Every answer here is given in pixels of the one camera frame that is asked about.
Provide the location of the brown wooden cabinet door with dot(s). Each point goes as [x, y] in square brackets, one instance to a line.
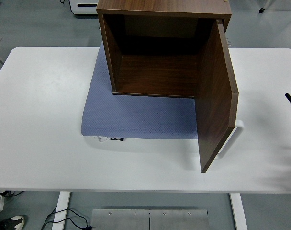
[215, 107]

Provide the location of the metal cabinet hinge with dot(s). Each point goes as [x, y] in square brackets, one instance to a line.
[229, 42]

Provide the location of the brown wooden cabinet body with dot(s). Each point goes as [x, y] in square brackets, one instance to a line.
[160, 7]

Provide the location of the black caster wheel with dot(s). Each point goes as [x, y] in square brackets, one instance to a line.
[262, 10]

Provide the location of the white table leg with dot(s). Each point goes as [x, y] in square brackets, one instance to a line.
[61, 206]
[238, 213]

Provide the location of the blue-grey textured mat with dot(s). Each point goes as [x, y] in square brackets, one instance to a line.
[136, 115]

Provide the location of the grey metal plate with screws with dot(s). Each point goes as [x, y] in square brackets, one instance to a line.
[179, 220]
[119, 220]

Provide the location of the black mat label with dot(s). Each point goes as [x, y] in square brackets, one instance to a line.
[118, 139]

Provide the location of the white mat tag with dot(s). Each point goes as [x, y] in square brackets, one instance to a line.
[103, 139]

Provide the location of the white appliance with slot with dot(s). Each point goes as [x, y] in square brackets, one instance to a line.
[84, 10]

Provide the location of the person's foot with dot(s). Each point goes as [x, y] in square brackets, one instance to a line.
[14, 219]

